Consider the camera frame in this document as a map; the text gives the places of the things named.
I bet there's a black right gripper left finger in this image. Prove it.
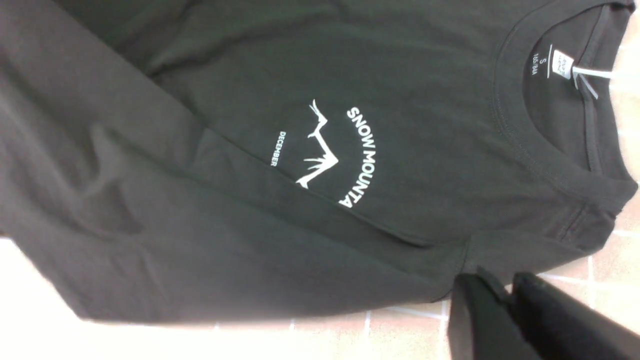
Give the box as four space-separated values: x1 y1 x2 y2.
448 268 540 360

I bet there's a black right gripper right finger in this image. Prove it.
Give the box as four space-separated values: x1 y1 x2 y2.
511 272 640 360

